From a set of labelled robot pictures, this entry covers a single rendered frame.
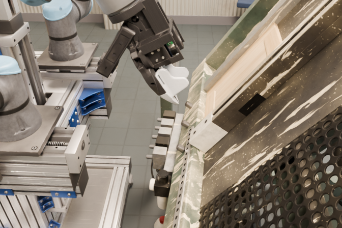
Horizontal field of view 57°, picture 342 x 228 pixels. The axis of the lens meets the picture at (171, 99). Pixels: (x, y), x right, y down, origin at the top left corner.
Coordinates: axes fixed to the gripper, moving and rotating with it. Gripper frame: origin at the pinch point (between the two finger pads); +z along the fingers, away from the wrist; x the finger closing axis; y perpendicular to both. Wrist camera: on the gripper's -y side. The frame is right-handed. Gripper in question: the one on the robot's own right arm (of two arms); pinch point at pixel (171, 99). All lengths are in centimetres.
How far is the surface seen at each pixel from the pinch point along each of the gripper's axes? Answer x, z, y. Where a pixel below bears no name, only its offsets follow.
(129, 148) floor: 120, 99, -94
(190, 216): 2.9, 39.5, -14.7
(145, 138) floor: 132, 104, -85
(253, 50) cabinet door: 59, 29, 17
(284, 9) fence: 64, 21, 32
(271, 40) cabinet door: 53, 25, 24
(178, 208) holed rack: 5.7, 38.6, -18.0
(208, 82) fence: 67, 40, -6
